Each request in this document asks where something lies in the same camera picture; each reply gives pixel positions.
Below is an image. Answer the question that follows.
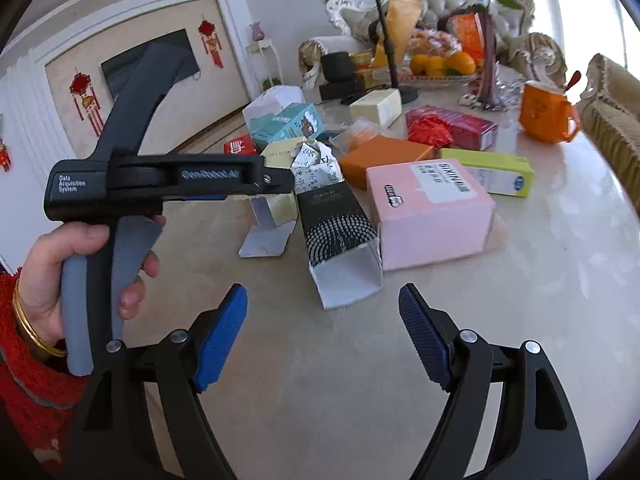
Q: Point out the orange mug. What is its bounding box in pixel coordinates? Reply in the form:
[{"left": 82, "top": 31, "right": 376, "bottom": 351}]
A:
[{"left": 518, "top": 80, "right": 582, "bottom": 144}]

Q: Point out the red gift bag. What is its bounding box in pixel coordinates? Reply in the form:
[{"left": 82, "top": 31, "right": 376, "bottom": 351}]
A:
[{"left": 447, "top": 13, "right": 484, "bottom": 62}]

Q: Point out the orange fruit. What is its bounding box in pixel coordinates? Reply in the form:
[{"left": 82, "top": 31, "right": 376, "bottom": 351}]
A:
[
  {"left": 445, "top": 51, "right": 476, "bottom": 76},
  {"left": 409, "top": 54, "right": 446, "bottom": 77}
]

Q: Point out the glass fruit tray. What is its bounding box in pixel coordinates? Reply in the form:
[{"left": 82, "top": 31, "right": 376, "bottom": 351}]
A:
[{"left": 372, "top": 68, "right": 476, "bottom": 88}]

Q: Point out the tan flat cardboard box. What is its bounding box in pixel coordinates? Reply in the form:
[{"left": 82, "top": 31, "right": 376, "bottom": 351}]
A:
[{"left": 262, "top": 136, "right": 303, "bottom": 226}]

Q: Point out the black dotted open carton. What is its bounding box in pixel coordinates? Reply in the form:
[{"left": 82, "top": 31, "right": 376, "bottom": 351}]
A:
[{"left": 297, "top": 182, "right": 383, "bottom": 310}]

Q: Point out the cream yellow box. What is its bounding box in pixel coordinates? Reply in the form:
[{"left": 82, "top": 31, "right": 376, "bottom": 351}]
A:
[{"left": 349, "top": 89, "right": 402, "bottom": 127}]

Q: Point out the purple vase with roses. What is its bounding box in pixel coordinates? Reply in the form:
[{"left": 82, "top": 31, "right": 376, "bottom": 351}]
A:
[{"left": 453, "top": 0, "right": 531, "bottom": 111}]

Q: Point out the teal mosquito liquid box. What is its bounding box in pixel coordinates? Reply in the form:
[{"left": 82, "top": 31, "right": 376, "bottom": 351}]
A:
[{"left": 248, "top": 103, "right": 326, "bottom": 148}]

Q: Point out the white pink tissue pack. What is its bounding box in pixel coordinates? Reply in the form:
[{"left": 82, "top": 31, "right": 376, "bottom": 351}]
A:
[{"left": 242, "top": 84, "right": 306, "bottom": 126}]

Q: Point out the pink small vase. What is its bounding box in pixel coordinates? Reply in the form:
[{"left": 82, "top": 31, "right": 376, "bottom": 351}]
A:
[{"left": 250, "top": 22, "right": 266, "bottom": 42}]

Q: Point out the white paper card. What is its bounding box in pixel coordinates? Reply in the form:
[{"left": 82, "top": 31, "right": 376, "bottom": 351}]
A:
[{"left": 239, "top": 194, "right": 298, "bottom": 258}]

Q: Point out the black speaker box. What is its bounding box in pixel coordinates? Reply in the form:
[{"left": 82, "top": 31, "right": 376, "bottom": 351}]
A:
[{"left": 319, "top": 51, "right": 366, "bottom": 101}]

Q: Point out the white side table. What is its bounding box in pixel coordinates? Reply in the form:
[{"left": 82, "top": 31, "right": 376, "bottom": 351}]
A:
[{"left": 246, "top": 39, "right": 284, "bottom": 91}]

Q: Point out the orange cardboard box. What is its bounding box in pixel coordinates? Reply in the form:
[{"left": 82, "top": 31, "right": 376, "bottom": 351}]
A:
[{"left": 338, "top": 136, "right": 436, "bottom": 191}]

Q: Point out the magenta red flat box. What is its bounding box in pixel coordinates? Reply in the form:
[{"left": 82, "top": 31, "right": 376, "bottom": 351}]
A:
[{"left": 406, "top": 105, "right": 498, "bottom": 151}]

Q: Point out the crumpled patterned paper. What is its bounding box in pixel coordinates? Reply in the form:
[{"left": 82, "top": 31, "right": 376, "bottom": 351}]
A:
[{"left": 290, "top": 140, "right": 344, "bottom": 195}]

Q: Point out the beige side sofa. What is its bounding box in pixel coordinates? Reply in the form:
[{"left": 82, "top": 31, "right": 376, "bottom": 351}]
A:
[{"left": 577, "top": 53, "right": 640, "bottom": 211}]

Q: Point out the left hand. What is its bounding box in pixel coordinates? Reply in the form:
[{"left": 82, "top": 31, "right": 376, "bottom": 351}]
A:
[{"left": 17, "top": 222, "right": 110, "bottom": 347}]

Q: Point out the red crinkled wrapper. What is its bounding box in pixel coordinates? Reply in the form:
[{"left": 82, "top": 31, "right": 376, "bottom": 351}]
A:
[{"left": 408, "top": 115, "right": 454, "bottom": 150}]

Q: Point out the red fuzzy sleeve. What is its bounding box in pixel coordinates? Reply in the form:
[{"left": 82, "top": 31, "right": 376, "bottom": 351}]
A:
[{"left": 1, "top": 273, "right": 88, "bottom": 479}]

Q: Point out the pink cardboard box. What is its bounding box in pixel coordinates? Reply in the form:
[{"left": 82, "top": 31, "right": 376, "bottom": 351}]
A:
[{"left": 366, "top": 159, "right": 496, "bottom": 272}]

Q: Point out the wall television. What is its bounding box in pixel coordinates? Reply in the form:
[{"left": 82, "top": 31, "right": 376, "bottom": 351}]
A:
[{"left": 101, "top": 29, "right": 200, "bottom": 101}]

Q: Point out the ornate white sofa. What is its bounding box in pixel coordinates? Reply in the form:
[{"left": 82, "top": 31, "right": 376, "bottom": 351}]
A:
[{"left": 298, "top": 0, "right": 567, "bottom": 90}]

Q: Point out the yellow-green small box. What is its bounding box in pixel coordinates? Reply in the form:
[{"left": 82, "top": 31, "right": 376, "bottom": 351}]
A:
[{"left": 440, "top": 148, "right": 535, "bottom": 198}]

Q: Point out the red rectangular box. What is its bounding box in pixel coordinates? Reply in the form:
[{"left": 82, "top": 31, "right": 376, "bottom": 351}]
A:
[{"left": 224, "top": 134, "right": 258, "bottom": 156}]

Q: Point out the black phone stand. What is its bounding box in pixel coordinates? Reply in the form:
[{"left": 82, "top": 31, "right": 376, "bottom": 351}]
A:
[{"left": 374, "top": 0, "right": 418, "bottom": 105}]

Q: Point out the red chinese knot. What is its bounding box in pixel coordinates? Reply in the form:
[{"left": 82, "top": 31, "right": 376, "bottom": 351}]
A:
[
  {"left": 70, "top": 72, "right": 104, "bottom": 138},
  {"left": 198, "top": 18, "right": 224, "bottom": 68}
]

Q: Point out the gold bracelet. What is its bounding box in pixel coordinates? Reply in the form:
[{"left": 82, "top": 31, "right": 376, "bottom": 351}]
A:
[{"left": 11, "top": 276, "right": 68, "bottom": 360}]

